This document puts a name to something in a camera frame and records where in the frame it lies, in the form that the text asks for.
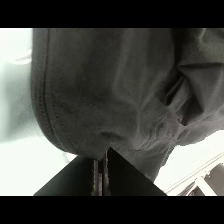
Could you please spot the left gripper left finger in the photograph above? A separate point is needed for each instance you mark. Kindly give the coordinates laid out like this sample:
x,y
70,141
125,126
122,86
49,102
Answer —
x,y
71,180

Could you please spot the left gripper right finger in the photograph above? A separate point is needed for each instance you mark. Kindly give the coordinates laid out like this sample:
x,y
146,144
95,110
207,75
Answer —
x,y
128,176

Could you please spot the black T-shirt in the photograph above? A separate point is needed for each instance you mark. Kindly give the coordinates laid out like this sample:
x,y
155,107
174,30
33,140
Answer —
x,y
100,90

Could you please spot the silver frame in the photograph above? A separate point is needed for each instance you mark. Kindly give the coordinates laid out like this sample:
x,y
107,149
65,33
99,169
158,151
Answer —
x,y
203,181

